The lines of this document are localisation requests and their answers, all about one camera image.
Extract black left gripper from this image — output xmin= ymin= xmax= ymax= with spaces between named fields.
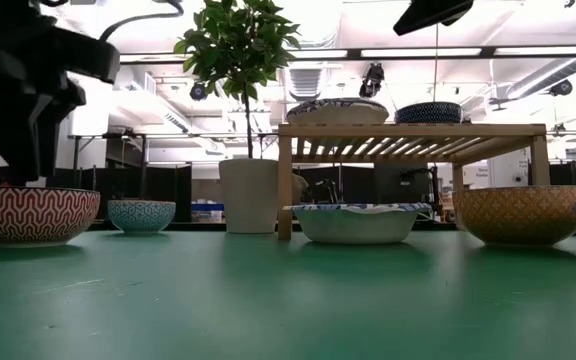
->
xmin=0 ymin=27 xmax=121 ymax=187

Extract red white patterned bowl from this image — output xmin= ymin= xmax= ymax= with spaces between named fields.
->
xmin=0 ymin=185 xmax=102 ymax=249

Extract dark blue patterned bowl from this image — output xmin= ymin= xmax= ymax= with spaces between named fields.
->
xmin=394 ymin=101 xmax=464 ymax=125

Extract small teal patterned bowl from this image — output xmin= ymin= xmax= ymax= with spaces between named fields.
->
xmin=107 ymin=199 xmax=177 ymax=235

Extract yellow orange patterned bowl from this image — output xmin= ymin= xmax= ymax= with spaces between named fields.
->
xmin=452 ymin=184 xmax=576 ymax=248

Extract light wooden slatted shelf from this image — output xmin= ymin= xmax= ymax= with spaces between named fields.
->
xmin=276 ymin=122 xmax=552 ymax=241

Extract black hanging ceiling device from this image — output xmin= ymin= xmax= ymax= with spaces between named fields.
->
xmin=358 ymin=61 xmax=386 ymax=99

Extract black partition panels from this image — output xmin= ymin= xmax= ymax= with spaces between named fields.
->
xmin=42 ymin=162 xmax=194 ymax=223

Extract ceiling air vent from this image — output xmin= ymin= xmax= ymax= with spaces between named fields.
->
xmin=287 ymin=66 xmax=324 ymax=100

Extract dark monitor on stand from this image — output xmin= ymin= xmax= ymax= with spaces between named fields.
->
xmin=373 ymin=162 xmax=439 ymax=205

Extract blue storage bins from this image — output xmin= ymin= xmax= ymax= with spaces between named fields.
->
xmin=191 ymin=201 xmax=226 ymax=223

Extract green leafy small tree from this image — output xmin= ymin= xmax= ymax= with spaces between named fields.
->
xmin=173 ymin=0 xmax=302 ymax=159

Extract dark partition panels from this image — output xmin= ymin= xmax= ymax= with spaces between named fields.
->
xmin=527 ymin=162 xmax=576 ymax=187

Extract white plant pot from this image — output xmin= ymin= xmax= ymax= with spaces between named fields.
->
xmin=218 ymin=158 xmax=280 ymax=235

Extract person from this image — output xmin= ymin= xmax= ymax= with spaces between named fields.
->
xmin=291 ymin=172 xmax=311 ymax=206

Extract black overhead frame rail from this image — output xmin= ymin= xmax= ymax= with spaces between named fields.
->
xmin=117 ymin=45 xmax=576 ymax=64

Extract thin hanging cable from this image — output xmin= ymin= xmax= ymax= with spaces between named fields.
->
xmin=432 ymin=23 xmax=441 ymax=104

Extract black metal rack frame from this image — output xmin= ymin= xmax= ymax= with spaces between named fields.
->
xmin=70 ymin=131 xmax=150 ymax=169

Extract silver ceiling duct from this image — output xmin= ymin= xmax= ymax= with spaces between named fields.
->
xmin=506 ymin=55 xmax=576 ymax=100

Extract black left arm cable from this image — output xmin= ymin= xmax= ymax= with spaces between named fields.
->
xmin=98 ymin=0 xmax=185 ymax=42

